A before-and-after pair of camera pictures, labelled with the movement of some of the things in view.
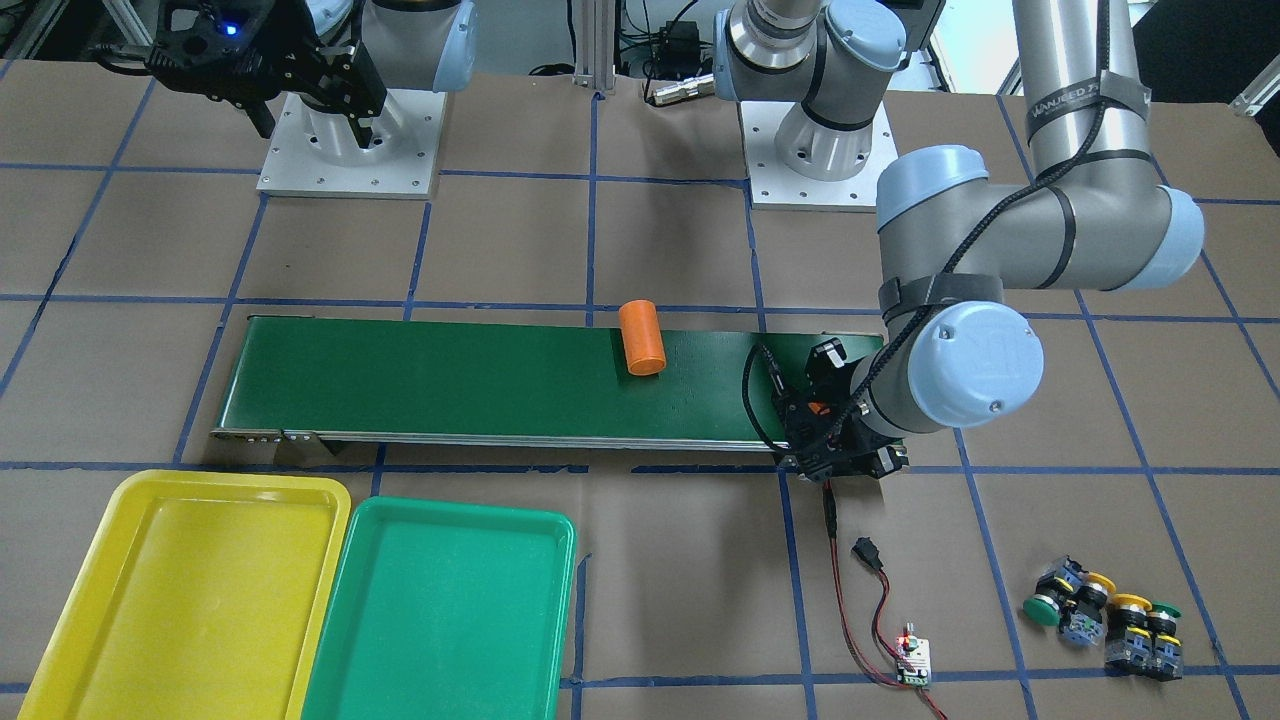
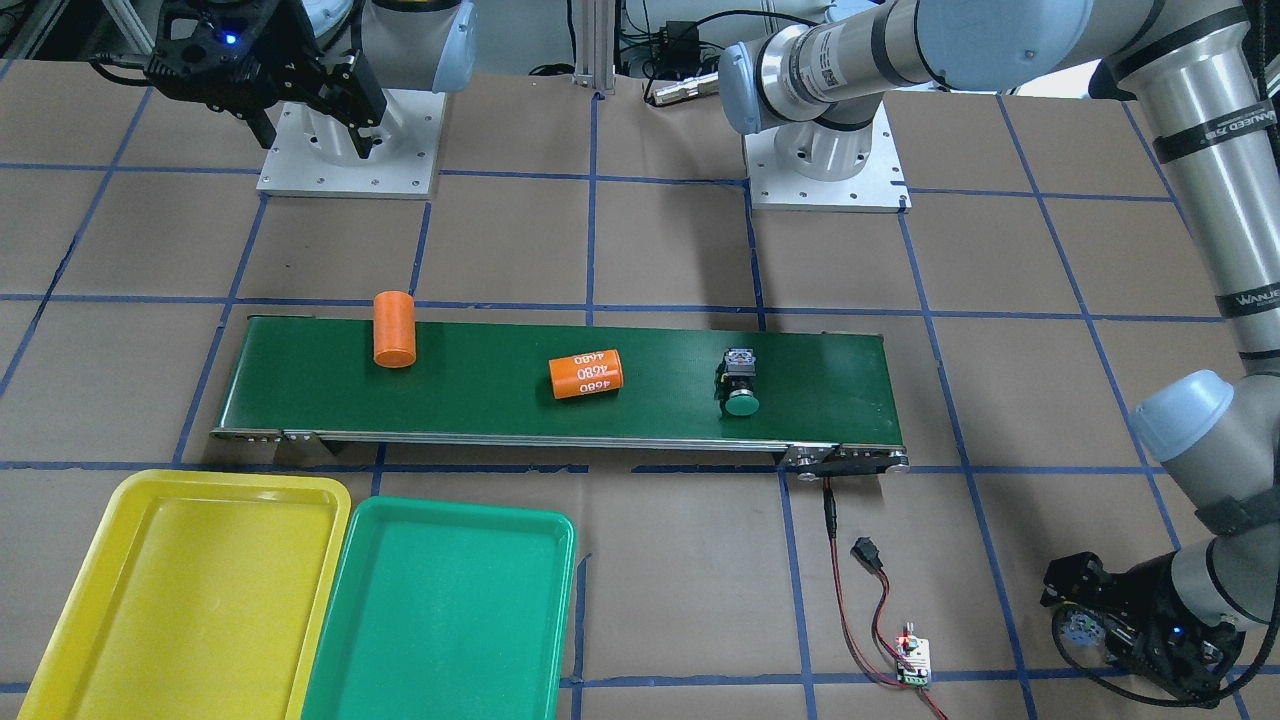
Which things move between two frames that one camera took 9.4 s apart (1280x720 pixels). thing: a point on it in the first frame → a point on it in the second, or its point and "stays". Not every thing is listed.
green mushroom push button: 1042,610 → 734,383
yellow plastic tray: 204,597 stays
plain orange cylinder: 642,337 → 394,329
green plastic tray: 444,611 stays
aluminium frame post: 594,22 stays
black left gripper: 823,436 → 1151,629
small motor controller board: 916,652 stays
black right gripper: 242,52 stays
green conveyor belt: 509,384 stays
